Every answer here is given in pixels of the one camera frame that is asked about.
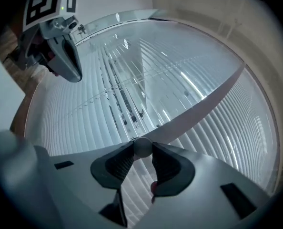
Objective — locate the small white ball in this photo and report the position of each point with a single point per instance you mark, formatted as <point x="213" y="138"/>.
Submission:
<point x="144" y="148"/>

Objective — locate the person's left hand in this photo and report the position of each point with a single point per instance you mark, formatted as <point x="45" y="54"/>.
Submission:
<point x="47" y="54"/>

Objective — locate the grey window frame post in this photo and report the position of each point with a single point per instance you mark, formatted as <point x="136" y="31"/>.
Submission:
<point x="203" y="104"/>

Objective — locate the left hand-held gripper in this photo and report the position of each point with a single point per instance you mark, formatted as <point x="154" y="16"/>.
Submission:
<point x="43" y="3"/>

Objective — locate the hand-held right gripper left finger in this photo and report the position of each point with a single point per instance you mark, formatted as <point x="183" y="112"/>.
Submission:
<point x="113" y="168"/>

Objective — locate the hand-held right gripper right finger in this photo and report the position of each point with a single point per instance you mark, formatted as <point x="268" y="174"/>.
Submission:
<point x="172" y="170"/>

